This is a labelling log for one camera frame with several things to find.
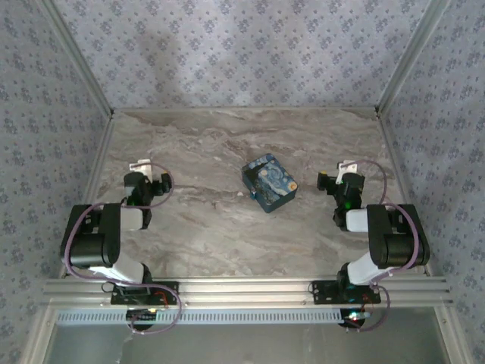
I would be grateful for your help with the starry night print box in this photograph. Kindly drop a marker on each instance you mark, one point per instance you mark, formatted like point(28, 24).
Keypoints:
point(271, 182)

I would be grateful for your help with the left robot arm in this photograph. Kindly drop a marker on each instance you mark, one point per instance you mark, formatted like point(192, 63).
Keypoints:
point(91, 242)

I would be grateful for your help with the aluminium mounting rail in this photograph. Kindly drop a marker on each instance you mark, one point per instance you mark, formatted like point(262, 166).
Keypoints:
point(246, 290)

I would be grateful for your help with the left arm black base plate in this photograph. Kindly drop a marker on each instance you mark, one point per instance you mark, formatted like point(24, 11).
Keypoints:
point(125, 297)

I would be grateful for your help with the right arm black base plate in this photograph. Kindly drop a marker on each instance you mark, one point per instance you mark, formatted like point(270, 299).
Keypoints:
point(326, 294)

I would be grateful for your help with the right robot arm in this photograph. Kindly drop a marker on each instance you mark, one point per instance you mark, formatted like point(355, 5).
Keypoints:
point(396, 235)

